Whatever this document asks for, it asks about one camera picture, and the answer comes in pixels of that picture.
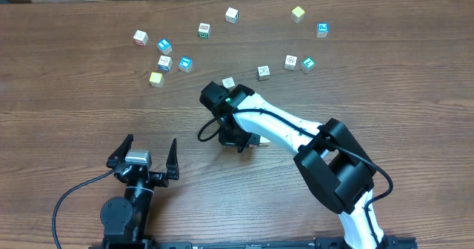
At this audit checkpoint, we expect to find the blue-top wooden block upper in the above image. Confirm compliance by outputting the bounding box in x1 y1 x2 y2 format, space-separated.
157 39 173 55

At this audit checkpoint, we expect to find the green-top wooden block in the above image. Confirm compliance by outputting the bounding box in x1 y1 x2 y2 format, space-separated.
301 56 316 74

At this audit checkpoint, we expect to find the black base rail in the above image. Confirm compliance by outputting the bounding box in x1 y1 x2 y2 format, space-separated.
88 234 418 249

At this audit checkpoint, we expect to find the red U wooden block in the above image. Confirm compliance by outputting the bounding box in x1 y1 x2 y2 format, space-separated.
133 30 149 46

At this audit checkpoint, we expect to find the green B wooden block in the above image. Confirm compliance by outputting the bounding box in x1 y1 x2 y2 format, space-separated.
198 23 210 39

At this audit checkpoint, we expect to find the yellow-sided plain-top wooden block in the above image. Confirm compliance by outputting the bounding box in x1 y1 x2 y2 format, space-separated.
222 77 236 90

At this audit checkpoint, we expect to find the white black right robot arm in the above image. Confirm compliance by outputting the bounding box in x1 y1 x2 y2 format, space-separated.
199 82 386 248

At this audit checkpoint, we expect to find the blue I wooden block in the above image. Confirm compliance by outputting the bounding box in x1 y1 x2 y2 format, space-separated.
158 56 173 71

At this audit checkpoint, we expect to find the yellow-top wooden block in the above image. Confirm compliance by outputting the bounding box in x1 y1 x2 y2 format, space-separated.
291 6 305 23
259 136 270 146
149 72 164 87

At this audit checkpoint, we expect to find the blue-sided plain-top wooden block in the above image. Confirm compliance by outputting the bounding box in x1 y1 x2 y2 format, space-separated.
284 55 297 70

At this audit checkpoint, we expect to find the green R wooden block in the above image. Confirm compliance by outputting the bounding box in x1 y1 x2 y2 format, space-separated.
257 65 270 81

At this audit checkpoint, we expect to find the blue-top wooden block right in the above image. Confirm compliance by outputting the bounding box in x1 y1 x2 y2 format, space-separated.
316 22 329 39

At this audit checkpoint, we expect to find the blue-top wooden block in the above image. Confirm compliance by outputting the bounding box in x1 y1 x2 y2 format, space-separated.
316 22 329 39
178 56 193 73
157 39 173 55

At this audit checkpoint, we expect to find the blue-top wooden block lower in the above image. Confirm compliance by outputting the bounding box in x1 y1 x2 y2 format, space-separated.
178 56 193 73

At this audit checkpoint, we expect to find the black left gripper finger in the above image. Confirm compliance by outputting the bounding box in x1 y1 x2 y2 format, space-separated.
106 134 133 168
166 139 180 180

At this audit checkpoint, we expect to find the plain-top wooden block far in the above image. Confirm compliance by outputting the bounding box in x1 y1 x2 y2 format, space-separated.
225 7 238 24

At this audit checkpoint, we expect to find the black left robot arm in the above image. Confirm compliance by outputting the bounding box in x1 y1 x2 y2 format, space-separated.
100 134 179 248

